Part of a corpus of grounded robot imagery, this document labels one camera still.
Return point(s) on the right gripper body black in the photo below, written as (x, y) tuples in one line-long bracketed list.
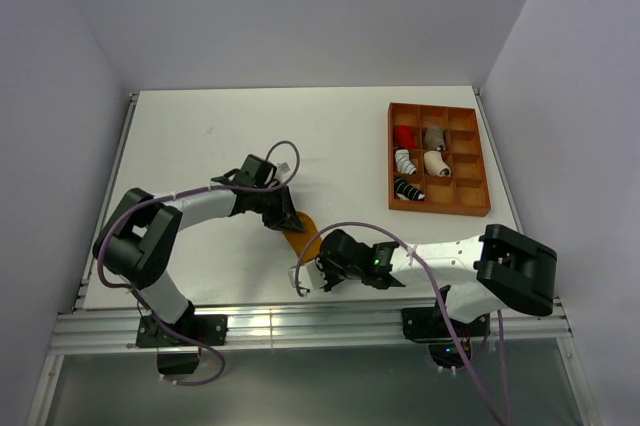
[(336, 275)]

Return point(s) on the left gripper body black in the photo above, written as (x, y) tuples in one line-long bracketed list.
[(265, 200)]

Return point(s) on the mustard yellow sock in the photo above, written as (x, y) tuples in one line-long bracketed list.
[(298, 240)]

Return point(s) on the black white striped sock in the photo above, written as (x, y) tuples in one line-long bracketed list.
[(407, 192)]

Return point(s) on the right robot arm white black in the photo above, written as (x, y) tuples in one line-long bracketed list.
[(500, 268)]

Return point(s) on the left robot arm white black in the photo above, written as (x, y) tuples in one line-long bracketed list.
[(133, 249)]

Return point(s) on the white grey striped rolled sock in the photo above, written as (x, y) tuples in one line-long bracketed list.
[(403, 162)]

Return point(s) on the beige rolled sock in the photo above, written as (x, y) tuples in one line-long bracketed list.
[(435, 165)]

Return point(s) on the orange compartment tray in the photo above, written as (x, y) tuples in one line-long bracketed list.
[(466, 192)]

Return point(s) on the red rolled sock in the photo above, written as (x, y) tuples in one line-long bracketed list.
[(404, 137)]

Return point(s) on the brown grey rolled sock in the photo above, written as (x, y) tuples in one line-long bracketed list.
[(434, 138)]

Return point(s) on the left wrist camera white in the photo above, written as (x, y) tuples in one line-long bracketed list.
[(282, 174)]

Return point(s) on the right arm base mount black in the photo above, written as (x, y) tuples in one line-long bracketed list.
[(425, 325)]

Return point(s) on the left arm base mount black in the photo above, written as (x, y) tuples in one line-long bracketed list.
[(181, 346)]

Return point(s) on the aluminium front rail frame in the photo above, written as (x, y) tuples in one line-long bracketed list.
[(370, 323)]

